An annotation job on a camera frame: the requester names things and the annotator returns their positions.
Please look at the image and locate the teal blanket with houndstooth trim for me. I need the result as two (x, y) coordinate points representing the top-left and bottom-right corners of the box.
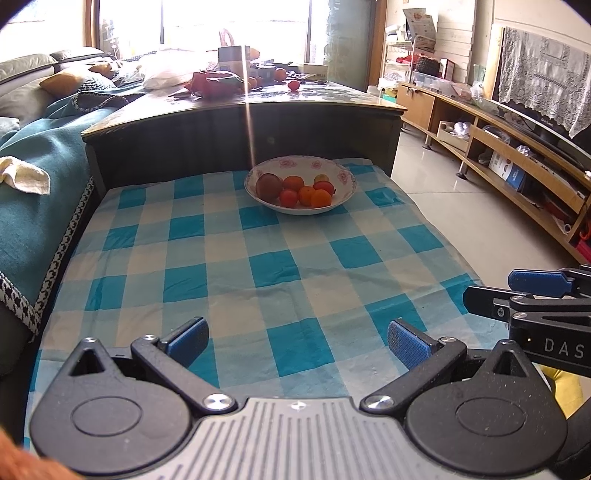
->
(0, 95), (121, 337)

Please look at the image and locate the white lace cloth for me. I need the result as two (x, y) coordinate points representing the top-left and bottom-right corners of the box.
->
(496, 27), (591, 139)

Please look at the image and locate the wall calendar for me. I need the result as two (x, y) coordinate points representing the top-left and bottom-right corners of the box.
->
(403, 7), (437, 42)

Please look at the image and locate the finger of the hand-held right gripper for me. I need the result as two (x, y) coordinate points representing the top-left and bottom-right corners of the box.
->
(508, 264), (591, 300)
(463, 286), (591, 326)

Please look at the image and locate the white floral bowl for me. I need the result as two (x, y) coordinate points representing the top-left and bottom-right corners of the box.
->
(244, 155), (358, 216)

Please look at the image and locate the blue box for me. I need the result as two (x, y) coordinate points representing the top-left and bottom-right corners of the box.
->
(505, 167), (528, 192)

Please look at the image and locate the black television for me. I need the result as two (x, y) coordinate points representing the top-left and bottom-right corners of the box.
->
(489, 25), (591, 155)

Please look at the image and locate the tall plastic-wrapped column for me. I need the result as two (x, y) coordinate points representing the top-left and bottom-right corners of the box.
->
(325, 0), (370, 81)

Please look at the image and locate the white wire rack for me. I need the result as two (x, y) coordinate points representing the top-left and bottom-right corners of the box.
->
(381, 37), (416, 86)

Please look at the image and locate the black woven basket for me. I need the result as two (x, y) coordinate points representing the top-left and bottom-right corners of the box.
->
(413, 54), (444, 77)

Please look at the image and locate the dark red apple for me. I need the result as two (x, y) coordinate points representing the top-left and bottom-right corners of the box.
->
(255, 172), (284, 202)

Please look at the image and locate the orange fuzzy cloth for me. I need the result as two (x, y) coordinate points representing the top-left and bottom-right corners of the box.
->
(0, 427), (70, 480)

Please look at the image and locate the dark glass-top coffee table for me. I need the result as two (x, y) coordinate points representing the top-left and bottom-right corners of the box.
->
(81, 80), (408, 195)

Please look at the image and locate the red plastic bag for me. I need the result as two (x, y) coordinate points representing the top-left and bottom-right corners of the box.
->
(184, 71), (245, 100)

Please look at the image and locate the clear plastic container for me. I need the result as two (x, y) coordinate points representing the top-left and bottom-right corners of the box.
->
(411, 71), (455, 93)

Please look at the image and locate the wooden TV stand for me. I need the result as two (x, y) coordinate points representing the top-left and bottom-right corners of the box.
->
(396, 80), (591, 264)

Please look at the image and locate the blue checkered tablecloth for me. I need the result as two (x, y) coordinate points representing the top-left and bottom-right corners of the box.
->
(25, 159), (511, 407)

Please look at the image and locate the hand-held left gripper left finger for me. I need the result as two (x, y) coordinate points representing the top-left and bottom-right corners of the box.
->
(60, 316), (238, 414)

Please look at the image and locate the yellow pillow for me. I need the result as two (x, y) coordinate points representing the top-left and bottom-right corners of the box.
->
(39, 69), (93, 97)

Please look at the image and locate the dark patterned knit throw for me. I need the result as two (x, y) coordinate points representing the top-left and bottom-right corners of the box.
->
(69, 76), (144, 112)

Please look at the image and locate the tin box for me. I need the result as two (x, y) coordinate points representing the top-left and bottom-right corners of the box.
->
(218, 45), (251, 77)

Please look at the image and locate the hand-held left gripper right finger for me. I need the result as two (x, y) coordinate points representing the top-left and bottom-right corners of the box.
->
(360, 318), (539, 414)

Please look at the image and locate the yellow plastic object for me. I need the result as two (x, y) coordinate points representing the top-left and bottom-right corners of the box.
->
(540, 366), (583, 418)

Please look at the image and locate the cream cloth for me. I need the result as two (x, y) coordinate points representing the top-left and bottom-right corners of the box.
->
(0, 156), (51, 195)

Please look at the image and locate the grey sofa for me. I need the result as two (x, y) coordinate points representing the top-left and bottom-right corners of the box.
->
(0, 46), (118, 377)

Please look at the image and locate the white plastic bag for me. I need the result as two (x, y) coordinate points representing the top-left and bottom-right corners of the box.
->
(139, 48), (218, 90)

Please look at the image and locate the white box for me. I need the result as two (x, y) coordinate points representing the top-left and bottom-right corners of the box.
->
(488, 151), (513, 178)

